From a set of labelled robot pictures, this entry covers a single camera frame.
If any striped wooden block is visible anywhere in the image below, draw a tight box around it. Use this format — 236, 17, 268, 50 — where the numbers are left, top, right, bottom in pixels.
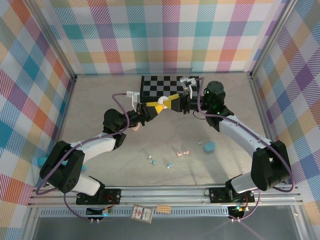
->
156, 204, 172, 214

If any blue earbud charging case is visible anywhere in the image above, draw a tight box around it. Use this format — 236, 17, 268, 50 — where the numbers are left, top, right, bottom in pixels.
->
202, 141, 217, 154

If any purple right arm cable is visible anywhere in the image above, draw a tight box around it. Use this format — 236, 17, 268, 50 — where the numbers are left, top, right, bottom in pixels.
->
196, 76, 296, 222

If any aluminium side rail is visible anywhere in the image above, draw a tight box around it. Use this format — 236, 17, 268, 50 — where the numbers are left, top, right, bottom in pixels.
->
249, 74, 305, 201
47, 76, 77, 161

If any perforated metal strip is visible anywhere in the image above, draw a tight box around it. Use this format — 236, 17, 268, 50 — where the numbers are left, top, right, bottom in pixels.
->
37, 208, 231, 219

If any teal marker pen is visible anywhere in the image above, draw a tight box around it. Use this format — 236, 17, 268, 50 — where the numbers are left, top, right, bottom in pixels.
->
37, 157, 88, 171

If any black folding chessboard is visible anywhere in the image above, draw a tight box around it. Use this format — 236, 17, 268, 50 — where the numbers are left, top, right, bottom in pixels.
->
139, 75, 202, 104

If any small electronics board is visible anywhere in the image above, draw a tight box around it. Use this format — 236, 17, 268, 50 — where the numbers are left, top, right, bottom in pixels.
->
86, 206, 112, 217
227, 204, 249, 220

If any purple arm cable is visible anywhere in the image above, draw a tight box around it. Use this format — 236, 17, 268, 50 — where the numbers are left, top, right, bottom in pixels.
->
196, 76, 296, 222
34, 92, 136, 222

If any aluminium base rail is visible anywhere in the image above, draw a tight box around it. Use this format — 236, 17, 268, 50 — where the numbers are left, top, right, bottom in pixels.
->
27, 186, 304, 207

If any playing card box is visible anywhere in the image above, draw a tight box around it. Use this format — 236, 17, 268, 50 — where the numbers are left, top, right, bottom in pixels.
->
130, 204, 154, 223

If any aluminium frame post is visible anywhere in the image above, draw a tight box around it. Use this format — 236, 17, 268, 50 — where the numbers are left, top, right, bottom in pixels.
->
248, 0, 302, 81
22, 0, 78, 83

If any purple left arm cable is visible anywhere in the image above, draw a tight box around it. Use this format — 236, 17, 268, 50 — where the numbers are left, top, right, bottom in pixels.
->
34, 92, 136, 222

